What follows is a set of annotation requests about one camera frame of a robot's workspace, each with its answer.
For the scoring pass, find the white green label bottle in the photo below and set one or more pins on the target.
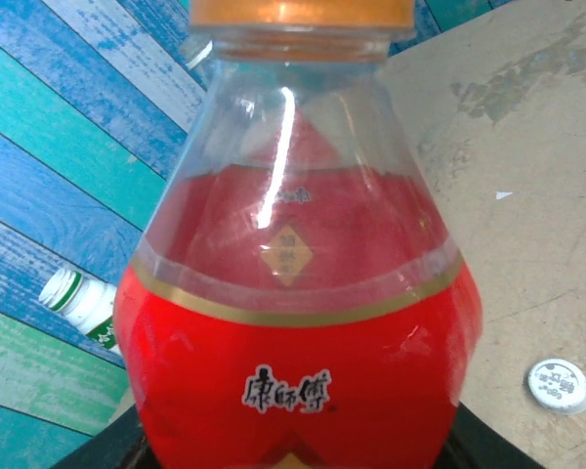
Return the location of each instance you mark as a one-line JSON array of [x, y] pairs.
[[83, 310]]

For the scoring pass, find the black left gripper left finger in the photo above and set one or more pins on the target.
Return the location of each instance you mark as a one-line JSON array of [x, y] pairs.
[[122, 447]]

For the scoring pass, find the red label tea bottle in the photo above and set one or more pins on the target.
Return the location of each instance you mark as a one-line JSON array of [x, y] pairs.
[[293, 366]]

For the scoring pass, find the small white scrap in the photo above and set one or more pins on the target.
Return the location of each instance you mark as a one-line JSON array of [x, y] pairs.
[[504, 195]]

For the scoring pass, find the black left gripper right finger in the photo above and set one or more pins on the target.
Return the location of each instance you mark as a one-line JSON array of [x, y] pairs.
[[478, 447]]

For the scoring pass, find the white bottle cap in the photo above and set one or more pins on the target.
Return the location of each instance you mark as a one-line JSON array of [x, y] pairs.
[[559, 386]]

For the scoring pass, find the orange bottle cap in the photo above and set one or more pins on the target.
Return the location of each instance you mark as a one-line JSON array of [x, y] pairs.
[[303, 12]]

